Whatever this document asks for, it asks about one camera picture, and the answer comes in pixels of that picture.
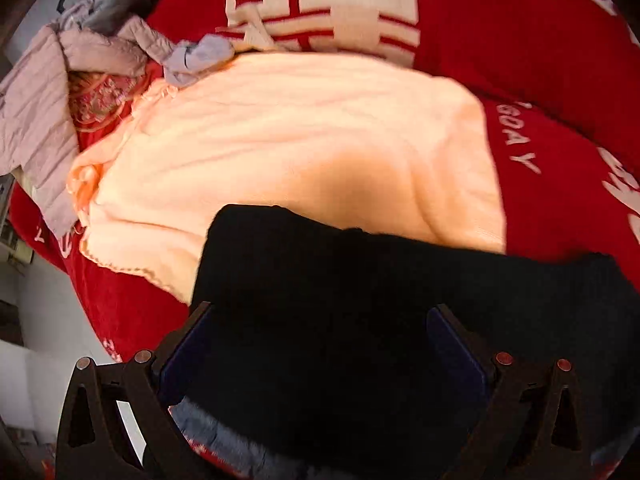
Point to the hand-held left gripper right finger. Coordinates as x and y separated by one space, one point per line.
457 355

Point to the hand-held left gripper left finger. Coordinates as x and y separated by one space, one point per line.
182 355

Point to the black pants with grey lining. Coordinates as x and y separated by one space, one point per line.
350 285

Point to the red printed sofa cover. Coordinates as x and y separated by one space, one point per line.
550 200
475 20

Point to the cream fleece blanket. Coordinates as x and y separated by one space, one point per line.
300 135

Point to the red patterned cushion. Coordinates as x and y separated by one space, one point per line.
100 100

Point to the pink quilted jacket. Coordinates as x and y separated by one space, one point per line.
35 110

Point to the blue-grey cloth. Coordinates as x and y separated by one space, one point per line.
200 55

